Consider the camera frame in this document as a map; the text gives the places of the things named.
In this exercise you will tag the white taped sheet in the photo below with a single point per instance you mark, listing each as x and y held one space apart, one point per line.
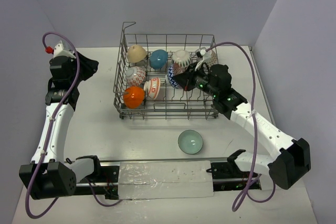
163 180

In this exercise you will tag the blue white patterned bowl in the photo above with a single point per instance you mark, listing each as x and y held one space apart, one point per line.
135 76

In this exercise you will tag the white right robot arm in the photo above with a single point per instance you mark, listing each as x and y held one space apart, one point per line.
288 159

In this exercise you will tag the orange floral pattern bowl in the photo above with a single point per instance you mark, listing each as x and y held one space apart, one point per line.
152 87

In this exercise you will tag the white bowl orange rim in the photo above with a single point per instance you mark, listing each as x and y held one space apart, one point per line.
182 58

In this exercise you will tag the black mounting rail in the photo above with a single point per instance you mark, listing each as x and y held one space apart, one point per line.
225 178

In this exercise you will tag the pale green bowl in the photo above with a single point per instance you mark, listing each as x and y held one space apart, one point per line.
190 142

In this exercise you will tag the tan bowl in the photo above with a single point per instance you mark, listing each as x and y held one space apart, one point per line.
136 53

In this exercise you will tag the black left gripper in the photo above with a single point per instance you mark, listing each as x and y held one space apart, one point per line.
81 64

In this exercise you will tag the orange geometric pattern bowl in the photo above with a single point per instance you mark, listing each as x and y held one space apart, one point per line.
173 70

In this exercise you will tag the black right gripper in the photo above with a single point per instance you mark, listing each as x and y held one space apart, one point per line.
186 79

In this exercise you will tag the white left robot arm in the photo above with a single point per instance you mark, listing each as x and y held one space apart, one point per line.
47 175

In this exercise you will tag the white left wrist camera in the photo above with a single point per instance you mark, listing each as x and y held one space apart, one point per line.
61 49

